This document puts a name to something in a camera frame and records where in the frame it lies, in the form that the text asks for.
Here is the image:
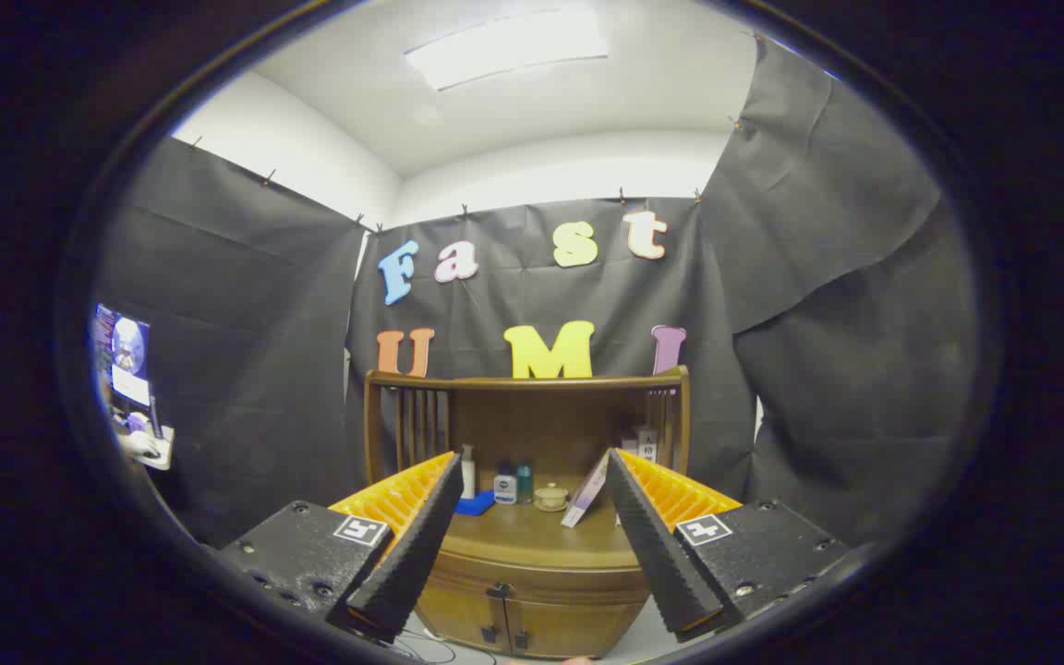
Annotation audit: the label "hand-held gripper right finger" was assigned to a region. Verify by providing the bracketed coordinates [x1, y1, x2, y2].
[604, 449, 852, 645]

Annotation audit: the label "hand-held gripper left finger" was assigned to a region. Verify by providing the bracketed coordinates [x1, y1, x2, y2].
[218, 451, 465, 643]

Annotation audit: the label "wooden countertop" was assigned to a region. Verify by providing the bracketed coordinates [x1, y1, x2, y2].
[444, 494, 653, 557]

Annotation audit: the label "wooden cabinet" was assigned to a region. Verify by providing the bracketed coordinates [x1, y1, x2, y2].
[363, 366, 692, 659]

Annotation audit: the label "purple cover book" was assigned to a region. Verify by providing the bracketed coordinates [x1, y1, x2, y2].
[561, 450, 611, 528]

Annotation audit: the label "computer monitor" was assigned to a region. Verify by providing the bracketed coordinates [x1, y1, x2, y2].
[93, 305, 152, 407]

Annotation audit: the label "ceiling light panel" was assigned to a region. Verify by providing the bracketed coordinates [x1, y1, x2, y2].
[405, 7, 609, 91]

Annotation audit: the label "black floor cables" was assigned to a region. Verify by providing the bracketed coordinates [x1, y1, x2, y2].
[393, 628, 496, 664]

